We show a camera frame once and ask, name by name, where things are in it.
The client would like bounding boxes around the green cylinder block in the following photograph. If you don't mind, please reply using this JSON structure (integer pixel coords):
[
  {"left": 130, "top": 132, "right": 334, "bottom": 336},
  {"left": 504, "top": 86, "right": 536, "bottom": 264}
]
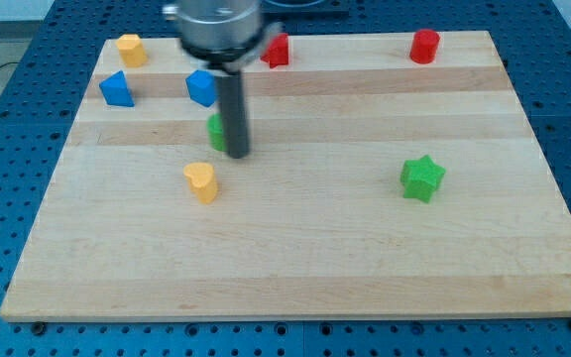
[{"left": 206, "top": 113, "right": 226, "bottom": 152}]

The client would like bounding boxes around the blue triangle block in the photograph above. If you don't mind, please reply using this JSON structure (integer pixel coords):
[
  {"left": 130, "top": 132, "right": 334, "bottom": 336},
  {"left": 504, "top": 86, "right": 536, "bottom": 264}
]
[{"left": 99, "top": 70, "right": 135, "bottom": 107}]

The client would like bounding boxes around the yellow heart block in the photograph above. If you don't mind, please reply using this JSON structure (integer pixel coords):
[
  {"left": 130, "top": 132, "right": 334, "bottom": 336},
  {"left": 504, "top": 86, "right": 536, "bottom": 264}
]
[{"left": 183, "top": 162, "right": 219, "bottom": 204}]

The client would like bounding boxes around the light wooden board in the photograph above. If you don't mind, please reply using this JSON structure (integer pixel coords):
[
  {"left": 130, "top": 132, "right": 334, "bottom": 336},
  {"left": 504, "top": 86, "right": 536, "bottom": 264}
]
[{"left": 0, "top": 31, "right": 571, "bottom": 322}]

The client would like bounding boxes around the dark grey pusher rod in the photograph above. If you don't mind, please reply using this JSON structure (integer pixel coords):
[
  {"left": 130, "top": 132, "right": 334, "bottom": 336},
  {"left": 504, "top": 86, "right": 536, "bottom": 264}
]
[{"left": 215, "top": 71, "right": 250, "bottom": 159}]

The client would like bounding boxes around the red star block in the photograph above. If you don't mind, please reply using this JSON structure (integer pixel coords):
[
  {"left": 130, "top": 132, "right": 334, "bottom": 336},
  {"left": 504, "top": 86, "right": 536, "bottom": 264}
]
[{"left": 260, "top": 33, "right": 289, "bottom": 68}]

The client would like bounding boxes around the blue cube block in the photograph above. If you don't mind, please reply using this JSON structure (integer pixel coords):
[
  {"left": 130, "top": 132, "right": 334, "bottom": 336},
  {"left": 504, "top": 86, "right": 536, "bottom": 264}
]
[{"left": 185, "top": 70, "right": 216, "bottom": 107}]

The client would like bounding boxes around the green star block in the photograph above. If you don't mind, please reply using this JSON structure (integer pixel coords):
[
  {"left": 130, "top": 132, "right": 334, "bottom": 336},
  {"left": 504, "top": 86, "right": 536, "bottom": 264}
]
[{"left": 400, "top": 155, "right": 446, "bottom": 203}]

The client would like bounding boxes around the red cylinder block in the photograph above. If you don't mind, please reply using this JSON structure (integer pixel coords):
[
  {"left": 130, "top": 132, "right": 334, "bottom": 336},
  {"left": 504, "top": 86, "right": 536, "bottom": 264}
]
[{"left": 409, "top": 29, "right": 440, "bottom": 64}]

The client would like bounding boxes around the yellow pentagon block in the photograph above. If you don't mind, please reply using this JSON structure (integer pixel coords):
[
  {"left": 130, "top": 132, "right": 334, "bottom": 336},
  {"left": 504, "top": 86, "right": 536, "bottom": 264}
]
[{"left": 116, "top": 34, "right": 148, "bottom": 67}]

